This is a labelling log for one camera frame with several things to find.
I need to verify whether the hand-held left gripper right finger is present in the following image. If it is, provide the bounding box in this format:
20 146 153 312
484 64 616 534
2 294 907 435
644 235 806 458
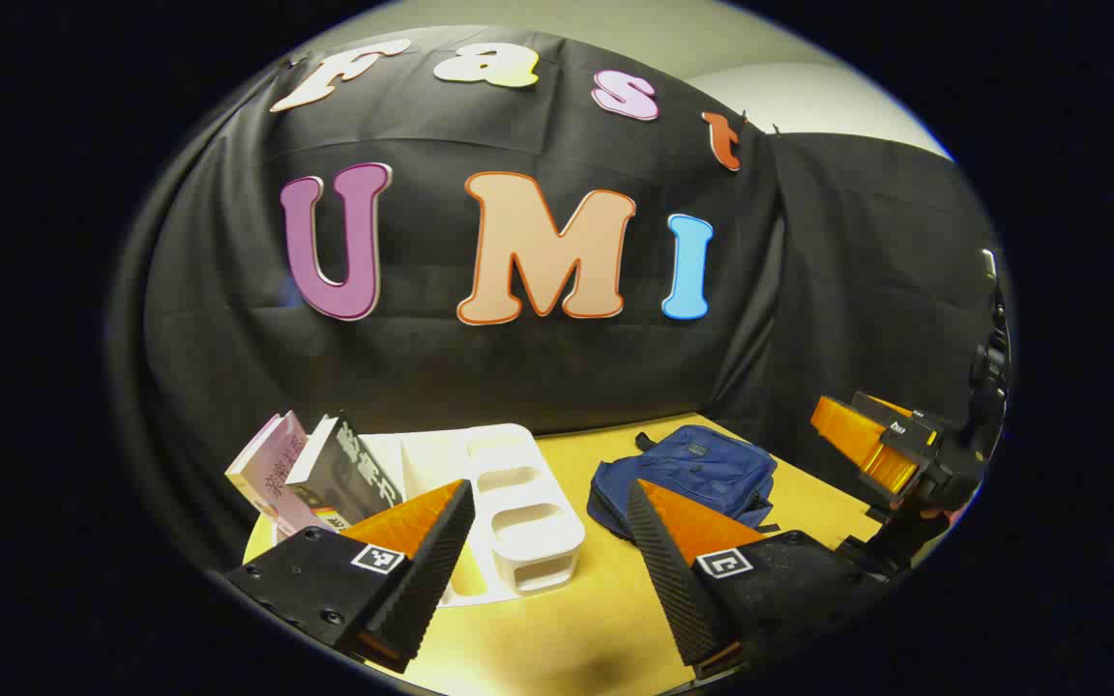
627 478 892 682

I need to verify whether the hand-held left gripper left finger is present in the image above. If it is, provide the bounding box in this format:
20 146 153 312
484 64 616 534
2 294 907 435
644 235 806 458
221 478 477 675

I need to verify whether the white bookshelf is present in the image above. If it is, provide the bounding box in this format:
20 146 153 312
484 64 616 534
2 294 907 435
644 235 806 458
272 422 587 608

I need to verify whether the blue schoolbag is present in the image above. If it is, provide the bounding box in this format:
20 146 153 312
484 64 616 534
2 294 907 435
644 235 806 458
586 423 780 542

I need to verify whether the black book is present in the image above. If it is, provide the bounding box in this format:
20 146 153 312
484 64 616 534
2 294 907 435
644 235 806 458
284 413 405 533

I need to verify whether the pink book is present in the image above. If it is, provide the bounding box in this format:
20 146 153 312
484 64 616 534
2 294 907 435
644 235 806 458
225 411 326 537

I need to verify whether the black backdrop cloth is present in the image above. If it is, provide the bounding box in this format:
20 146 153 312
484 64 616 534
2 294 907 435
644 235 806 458
107 24 1008 571

